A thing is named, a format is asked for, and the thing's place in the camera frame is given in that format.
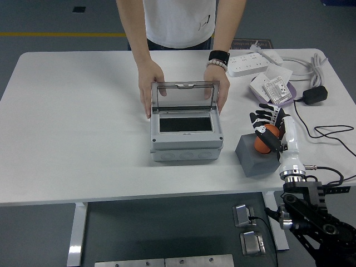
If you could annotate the black power adapter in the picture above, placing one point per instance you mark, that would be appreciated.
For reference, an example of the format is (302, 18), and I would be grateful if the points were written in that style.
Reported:
(315, 95)

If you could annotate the black floor hatch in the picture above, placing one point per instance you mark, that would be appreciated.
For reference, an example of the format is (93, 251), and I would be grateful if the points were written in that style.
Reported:
(79, 9)

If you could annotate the grey block holder with hole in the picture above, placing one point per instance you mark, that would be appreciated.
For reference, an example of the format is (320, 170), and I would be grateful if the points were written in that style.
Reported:
(250, 161)

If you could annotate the plain white socket panel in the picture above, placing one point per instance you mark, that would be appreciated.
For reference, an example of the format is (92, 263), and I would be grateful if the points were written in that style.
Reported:
(257, 86)

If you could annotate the metal floor socket box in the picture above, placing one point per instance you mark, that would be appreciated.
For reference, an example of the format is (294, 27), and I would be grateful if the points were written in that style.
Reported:
(251, 243)
(242, 215)

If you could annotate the brown floor sign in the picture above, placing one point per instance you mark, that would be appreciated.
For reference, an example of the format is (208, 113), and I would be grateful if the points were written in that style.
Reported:
(244, 44)

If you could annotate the small white adapter block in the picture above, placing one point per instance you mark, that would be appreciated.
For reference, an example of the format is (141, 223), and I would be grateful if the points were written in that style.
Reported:
(274, 57)

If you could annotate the person's left hand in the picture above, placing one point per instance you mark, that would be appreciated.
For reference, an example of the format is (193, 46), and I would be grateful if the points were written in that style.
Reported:
(215, 79)

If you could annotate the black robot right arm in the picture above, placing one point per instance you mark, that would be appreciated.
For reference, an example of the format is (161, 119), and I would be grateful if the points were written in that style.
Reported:
(314, 217)

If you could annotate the person's left forearm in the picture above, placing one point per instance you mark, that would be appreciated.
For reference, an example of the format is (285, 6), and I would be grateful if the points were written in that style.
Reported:
(226, 25)

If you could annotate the grey plastic junction box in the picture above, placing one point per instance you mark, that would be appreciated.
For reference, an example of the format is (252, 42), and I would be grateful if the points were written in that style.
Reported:
(186, 140)

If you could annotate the white table leg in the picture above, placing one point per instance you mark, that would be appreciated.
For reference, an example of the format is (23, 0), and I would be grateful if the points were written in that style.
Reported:
(76, 236)
(271, 200)

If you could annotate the person's right hand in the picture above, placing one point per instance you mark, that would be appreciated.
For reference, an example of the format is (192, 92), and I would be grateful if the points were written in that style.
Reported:
(150, 76)

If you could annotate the metal floor plate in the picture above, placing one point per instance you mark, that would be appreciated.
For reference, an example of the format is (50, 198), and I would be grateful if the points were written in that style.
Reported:
(198, 261)
(129, 263)

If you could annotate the person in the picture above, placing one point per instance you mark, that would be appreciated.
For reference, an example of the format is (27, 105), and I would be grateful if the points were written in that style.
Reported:
(178, 22)

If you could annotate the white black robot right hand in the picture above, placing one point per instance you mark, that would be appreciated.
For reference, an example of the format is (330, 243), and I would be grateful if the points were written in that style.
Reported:
(290, 133)

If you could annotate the black wristwatch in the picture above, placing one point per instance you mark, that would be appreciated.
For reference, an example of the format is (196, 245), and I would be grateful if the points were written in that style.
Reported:
(219, 56)

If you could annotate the transparent hinged box lid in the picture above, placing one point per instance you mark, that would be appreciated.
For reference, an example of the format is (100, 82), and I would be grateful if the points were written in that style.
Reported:
(185, 97)

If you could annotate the white power strip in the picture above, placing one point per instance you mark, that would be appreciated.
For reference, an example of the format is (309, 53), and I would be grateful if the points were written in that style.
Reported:
(247, 65)

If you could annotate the person's right forearm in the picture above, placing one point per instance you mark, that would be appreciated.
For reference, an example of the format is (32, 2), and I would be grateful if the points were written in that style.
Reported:
(136, 30)

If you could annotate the purple plastic tray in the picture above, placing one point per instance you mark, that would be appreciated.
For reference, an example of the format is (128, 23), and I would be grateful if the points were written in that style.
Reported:
(292, 90)

